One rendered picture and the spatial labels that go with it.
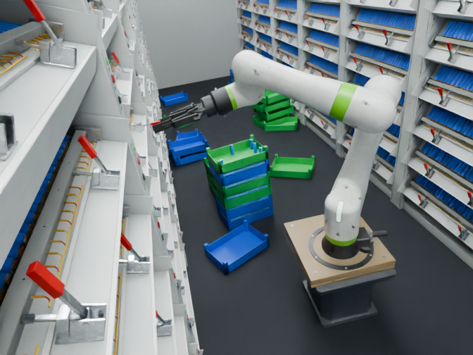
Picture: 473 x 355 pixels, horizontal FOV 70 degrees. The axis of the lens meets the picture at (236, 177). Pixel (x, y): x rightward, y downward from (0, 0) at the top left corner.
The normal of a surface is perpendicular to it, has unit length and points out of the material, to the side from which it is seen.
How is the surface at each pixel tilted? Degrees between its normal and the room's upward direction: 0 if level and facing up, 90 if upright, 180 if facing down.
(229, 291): 0
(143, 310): 20
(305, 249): 2
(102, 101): 90
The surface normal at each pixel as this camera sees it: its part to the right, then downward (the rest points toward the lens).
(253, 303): -0.12, -0.84
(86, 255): 0.21, -0.87
